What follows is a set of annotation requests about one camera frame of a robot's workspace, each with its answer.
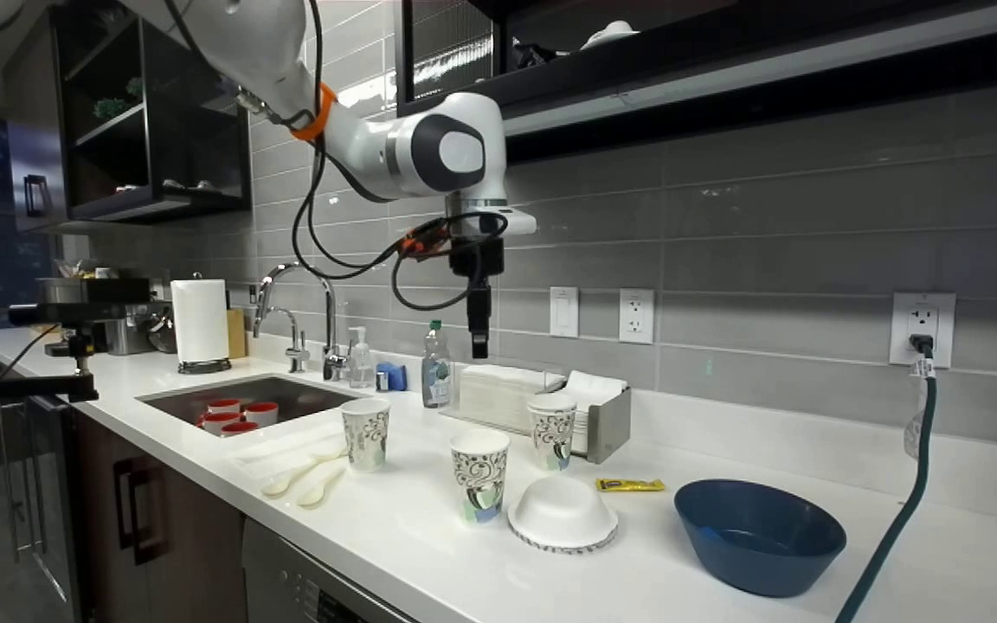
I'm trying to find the yellow packet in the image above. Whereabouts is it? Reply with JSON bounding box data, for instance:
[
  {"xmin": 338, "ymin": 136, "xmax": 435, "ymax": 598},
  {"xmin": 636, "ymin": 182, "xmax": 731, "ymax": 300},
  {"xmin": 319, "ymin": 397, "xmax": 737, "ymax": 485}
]
[{"xmin": 596, "ymin": 475, "xmax": 667, "ymax": 494}]

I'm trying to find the chrome faucet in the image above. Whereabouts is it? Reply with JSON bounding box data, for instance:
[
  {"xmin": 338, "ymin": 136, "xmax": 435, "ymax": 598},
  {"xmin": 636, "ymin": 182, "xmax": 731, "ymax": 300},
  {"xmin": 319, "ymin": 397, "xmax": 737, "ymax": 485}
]
[{"xmin": 246, "ymin": 260, "xmax": 345, "ymax": 383}]

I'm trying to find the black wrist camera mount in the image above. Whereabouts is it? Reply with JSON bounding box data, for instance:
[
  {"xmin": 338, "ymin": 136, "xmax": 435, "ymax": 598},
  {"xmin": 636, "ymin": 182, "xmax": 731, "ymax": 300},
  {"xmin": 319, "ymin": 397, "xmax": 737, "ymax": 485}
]
[{"xmin": 447, "ymin": 231, "xmax": 508, "ymax": 280}]

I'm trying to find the clear napkin dispenser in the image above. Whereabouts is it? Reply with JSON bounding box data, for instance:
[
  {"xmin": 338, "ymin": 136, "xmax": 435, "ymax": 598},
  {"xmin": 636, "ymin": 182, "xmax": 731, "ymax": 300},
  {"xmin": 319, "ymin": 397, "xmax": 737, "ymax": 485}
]
[{"xmin": 451, "ymin": 359, "xmax": 633, "ymax": 468}]

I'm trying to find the black power cable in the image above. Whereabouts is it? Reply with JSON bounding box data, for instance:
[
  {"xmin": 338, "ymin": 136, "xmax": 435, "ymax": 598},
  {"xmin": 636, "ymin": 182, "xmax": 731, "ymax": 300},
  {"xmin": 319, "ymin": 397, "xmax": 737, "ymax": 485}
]
[{"xmin": 831, "ymin": 362, "xmax": 941, "ymax": 623}]

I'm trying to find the black countertop appliance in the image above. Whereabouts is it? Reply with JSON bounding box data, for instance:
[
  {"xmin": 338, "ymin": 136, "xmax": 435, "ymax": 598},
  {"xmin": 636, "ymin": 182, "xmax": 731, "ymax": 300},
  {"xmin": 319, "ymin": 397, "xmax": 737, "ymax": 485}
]
[{"xmin": 0, "ymin": 268, "xmax": 157, "ymax": 407}]

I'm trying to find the white plastic spoon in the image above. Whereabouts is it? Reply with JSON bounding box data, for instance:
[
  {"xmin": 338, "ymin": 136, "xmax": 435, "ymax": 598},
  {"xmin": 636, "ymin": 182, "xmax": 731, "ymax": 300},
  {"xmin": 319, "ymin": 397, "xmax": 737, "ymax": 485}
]
[
  {"xmin": 293, "ymin": 458, "xmax": 355, "ymax": 512},
  {"xmin": 260, "ymin": 453, "xmax": 335, "ymax": 501}
]

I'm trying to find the green-capped dish soap bottle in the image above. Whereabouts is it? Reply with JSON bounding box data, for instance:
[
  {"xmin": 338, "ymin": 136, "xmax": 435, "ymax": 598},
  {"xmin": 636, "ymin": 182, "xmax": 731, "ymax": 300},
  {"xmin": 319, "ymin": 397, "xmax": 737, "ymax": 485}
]
[{"xmin": 418, "ymin": 319, "xmax": 456, "ymax": 412}]

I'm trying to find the steel pot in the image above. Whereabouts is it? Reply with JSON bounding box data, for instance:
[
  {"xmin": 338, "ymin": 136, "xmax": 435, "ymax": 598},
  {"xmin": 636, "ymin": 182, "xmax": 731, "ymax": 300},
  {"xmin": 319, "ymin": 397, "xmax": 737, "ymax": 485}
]
[{"xmin": 102, "ymin": 300, "xmax": 176, "ymax": 358}]

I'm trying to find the white light switch plate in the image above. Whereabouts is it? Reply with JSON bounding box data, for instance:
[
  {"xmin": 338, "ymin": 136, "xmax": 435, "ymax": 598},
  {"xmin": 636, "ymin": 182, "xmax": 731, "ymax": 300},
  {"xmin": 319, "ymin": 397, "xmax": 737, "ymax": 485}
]
[{"xmin": 546, "ymin": 283, "xmax": 583, "ymax": 338}]

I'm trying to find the white napkin stack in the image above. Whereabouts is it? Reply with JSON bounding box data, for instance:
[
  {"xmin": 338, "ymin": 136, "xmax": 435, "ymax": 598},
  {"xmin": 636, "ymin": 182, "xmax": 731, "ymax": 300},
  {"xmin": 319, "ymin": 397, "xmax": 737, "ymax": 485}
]
[{"xmin": 454, "ymin": 362, "xmax": 565, "ymax": 434}]

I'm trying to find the orange arm strap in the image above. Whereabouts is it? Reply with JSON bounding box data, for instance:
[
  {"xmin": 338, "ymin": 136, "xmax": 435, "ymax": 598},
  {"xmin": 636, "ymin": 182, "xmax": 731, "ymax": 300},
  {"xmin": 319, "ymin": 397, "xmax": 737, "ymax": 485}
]
[{"xmin": 286, "ymin": 80, "xmax": 343, "ymax": 149}]

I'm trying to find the clear hand soap dispenser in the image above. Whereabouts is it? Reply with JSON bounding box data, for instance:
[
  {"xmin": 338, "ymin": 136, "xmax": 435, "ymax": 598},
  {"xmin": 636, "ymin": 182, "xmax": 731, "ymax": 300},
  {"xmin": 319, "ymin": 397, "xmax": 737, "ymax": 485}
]
[{"xmin": 343, "ymin": 325, "xmax": 380, "ymax": 393}]

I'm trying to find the white wall outlet plate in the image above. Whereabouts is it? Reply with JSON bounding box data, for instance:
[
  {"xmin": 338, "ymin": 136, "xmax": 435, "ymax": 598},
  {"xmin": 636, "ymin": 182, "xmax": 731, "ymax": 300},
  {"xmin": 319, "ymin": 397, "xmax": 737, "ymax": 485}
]
[{"xmin": 618, "ymin": 289, "xmax": 657, "ymax": 347}]

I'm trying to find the patterned paper cup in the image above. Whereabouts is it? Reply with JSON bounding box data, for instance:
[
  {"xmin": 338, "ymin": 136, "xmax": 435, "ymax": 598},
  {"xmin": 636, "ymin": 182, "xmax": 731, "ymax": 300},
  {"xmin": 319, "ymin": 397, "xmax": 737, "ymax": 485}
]
[
  {"xmin": 527, "ymin": 390, "xmax": 583, "ymax": 475},
  {"xmin": 451, "ymin": 429, "xmax": 511, "ymax": 526},
  {"xmin": 338, "ymin": 393, "xmax": 395, "ymax": 475}
]

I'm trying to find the steel sink basin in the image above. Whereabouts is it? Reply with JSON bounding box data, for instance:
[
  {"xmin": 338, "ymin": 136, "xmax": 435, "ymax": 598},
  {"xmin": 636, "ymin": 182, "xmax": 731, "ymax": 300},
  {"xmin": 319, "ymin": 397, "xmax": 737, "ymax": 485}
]
[{"xmin": 134, "ymin": 369, "xmax": 359, "ymax": 440}]

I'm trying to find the white paper towel roll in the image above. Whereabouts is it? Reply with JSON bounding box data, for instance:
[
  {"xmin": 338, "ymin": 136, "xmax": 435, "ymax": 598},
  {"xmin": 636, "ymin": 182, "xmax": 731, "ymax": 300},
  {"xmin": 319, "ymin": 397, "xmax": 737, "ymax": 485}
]
[{"xmin": 168, "ymin": 276, "xmax": 235, "ymax": 374}]

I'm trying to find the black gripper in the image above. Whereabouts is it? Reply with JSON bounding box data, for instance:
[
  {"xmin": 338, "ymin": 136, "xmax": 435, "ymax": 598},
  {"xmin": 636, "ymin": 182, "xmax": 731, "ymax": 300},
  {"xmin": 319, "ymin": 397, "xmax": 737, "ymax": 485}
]
[{"xmin": 460, "ymin": 274, "xmax": 500, "ymax": 362}]

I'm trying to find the dark open shelf cabinet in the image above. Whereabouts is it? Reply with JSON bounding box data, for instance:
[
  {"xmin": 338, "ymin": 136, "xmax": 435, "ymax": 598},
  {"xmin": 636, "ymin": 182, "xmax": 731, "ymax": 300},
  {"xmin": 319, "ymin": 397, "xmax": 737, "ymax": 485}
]
[{"xmin": 49, "ymin": 0, "xmax": 255, "ymax": 230}]

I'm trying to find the dark upper cabinet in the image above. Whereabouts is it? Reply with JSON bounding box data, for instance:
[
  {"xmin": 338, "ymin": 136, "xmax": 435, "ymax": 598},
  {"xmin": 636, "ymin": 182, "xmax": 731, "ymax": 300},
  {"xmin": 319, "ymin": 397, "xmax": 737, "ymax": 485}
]
[{"xmin": 395, "ymin": 0, "xmax": 997, "ymax": 165}]

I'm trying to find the dark lower cabinet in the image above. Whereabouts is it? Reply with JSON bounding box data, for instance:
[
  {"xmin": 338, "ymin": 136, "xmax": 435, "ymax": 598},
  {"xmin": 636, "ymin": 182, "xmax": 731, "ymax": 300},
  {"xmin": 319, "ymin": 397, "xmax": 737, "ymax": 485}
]
[{"xmin": 0, "ymin": 390, "xmax": 251, "ymax": 623}]

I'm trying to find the blue sponge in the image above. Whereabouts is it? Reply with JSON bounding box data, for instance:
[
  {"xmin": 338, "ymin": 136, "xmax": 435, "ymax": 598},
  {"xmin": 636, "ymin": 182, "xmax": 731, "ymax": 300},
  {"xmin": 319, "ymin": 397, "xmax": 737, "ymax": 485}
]
[{"xmin": 373, "ymin": 359, "xmax": 413, "ymax": 393}]

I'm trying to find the white outlet with plug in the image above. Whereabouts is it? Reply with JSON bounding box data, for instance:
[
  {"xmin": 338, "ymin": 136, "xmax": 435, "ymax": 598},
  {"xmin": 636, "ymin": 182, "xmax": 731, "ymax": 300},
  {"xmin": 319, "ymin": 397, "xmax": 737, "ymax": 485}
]
[{"xmin": 885, "ymin": 292, "xmax": 959, "ymax": 369}]

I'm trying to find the blue plastic bowl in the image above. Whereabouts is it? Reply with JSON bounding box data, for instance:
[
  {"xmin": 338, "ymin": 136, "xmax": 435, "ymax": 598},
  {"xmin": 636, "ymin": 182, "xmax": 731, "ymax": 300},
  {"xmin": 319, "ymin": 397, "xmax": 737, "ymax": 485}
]
[{"xmin": 671, "ymin": 478, "xmax": 853, "ymax": 602}]

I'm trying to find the brown wooden block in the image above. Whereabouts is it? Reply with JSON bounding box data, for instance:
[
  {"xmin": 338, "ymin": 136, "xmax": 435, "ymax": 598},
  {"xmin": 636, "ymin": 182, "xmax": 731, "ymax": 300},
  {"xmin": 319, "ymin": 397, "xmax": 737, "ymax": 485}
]
[{"xmin": 225, "ymin": 306, "xmax": 255, "ymax": 362}]

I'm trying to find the white paper plate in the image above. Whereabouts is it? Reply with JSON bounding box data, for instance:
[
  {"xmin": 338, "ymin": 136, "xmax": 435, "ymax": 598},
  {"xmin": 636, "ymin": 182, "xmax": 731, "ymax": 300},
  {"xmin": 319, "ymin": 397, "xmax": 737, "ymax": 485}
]
[{"xmin": 507, "ymin": 470, "xmax": 623, "ymax": 555}]

